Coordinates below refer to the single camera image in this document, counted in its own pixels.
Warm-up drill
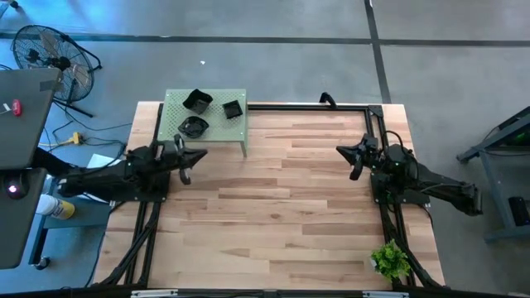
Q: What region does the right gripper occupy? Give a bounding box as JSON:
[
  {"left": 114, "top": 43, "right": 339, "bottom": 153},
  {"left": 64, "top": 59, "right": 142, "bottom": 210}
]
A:
[{"left": 335, "top": 132, "right": 380, "bottom": 182}]

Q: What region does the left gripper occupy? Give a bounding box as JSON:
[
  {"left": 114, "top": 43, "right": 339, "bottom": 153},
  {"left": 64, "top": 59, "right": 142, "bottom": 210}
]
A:
[{"left": 153, "top": 134, "right": 208, "bottom": 186}]

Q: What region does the black leaf shaped plate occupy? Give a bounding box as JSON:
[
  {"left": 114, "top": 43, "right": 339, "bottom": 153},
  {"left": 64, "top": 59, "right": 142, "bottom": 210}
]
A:
[{"left": 177, "top": 115, "right": 210, "bottom": 140}]

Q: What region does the black wavy square plate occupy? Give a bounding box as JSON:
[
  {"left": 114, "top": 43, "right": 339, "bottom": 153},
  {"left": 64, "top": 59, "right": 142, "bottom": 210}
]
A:
[{"left": 181, "top": 88, "right": 214, "bottom": 116}]

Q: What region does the small black square plate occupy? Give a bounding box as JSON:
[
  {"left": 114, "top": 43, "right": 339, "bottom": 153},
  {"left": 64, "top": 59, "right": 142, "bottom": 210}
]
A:
[{"left": 222, "top": 99, "right": 244, "bottom": 120}]

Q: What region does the green perforated metal rack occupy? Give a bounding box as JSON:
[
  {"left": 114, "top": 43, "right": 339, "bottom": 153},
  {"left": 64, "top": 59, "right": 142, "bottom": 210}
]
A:
[{"left": 156, "top": 88, "right": 250, "bottom": 158}]

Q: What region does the white paper sheet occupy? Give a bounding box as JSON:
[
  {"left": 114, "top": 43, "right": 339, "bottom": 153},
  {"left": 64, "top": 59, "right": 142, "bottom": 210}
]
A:
[{"left": 73, "top": 152, "right": 123, "bottom": 204}]

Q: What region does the green artificial potted plant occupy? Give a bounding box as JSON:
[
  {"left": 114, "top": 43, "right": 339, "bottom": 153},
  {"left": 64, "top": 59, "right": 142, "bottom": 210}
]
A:
[{"left": 369, "top": 238, "right": 412, "bottom": 282}]

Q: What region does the blue grey rolling stand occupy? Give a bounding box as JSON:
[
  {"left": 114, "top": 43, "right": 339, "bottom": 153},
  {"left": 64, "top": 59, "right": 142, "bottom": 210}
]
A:
[{"left": 27, "top": 177, "right": 115, "bottom": 271}]

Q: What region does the black diagonal beam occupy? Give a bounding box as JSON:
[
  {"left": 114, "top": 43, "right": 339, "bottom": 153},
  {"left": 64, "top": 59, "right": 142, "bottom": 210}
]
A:
[{"left": 31, "top": 147, "right": 74, "bottom": 179}]

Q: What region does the white yellow bottle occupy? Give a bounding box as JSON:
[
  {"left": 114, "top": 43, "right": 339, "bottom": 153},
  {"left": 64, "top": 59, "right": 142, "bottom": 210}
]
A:
[{"left": 35, "top": 193, "right": 76, "bottom": 220}]

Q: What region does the black floor fan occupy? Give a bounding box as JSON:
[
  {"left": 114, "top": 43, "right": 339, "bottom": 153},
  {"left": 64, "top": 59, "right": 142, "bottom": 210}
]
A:
[{"left": 11, "top": 23, "right": 104, "bottom": 119}]

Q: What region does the grey desk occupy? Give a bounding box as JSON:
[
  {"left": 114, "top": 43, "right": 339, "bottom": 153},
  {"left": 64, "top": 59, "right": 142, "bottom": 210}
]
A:
[{"left": 0, "top": 67, "right": 62, "bottom": 270}]

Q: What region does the black box device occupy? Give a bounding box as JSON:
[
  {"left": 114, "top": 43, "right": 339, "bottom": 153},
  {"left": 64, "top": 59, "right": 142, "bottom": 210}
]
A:
[{"left": 508, "top": 195, "right": 530, "bottom": 228}]

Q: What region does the black computer mouse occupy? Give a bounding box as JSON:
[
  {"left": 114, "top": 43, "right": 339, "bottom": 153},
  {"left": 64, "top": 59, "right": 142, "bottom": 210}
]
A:
[{"left": 2, "top": 173, "right": 30, "bottom": 200}]

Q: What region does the black curved clamp handle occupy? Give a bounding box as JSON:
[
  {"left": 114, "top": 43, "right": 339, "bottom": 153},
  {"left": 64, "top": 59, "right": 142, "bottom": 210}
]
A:
[{"left": 318, "top": 91, "right": 339, "bottom": 109}]

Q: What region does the black aluminium table frame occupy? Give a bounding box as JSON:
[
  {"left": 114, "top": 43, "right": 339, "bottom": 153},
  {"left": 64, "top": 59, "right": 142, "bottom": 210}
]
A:
[{"left": 93, "top": 101, "right": 446, "bottom": 298}]

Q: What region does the white metal bracket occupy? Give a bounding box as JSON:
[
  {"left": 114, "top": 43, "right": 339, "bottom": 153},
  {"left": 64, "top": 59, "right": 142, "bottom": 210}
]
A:
[
  {"left": 131, "top": 289, "right": 179, "bottom": 298},
  {"left": 362, "top": 291, "right": 410, "bottom": 298}
]

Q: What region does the grey metal cart frame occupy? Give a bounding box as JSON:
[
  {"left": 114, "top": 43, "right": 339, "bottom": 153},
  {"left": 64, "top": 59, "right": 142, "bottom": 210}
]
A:
[{"left": 456, "top": 105, "right": 530, "bottom": 243}]

